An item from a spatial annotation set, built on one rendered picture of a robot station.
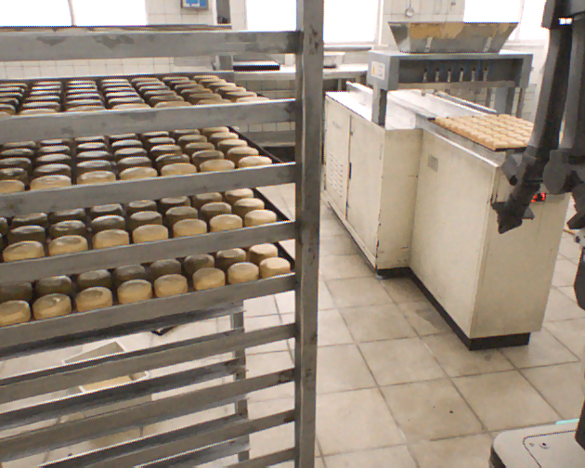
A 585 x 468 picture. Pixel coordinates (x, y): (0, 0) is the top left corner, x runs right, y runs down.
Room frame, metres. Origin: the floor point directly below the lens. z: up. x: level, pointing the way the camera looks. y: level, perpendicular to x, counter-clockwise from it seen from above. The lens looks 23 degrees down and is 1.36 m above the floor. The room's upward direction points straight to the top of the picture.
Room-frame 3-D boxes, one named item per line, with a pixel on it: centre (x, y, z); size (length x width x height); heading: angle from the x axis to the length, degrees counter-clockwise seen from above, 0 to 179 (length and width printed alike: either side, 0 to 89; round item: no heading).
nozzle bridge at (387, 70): (2.72, -0.77, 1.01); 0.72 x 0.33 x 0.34; 100
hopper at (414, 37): (2.72, -0.77, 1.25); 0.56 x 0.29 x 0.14; 100
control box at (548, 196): (1.87, -0.92, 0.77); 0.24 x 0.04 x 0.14; 100
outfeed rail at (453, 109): (2.86, -0.90, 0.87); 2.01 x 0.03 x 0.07; 10
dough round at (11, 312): (0.63, 0.40, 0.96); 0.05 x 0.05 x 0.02
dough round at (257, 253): (0.84, 0.05, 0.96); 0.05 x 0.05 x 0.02
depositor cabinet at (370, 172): (3.19, -0.69, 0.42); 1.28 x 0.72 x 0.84; 10
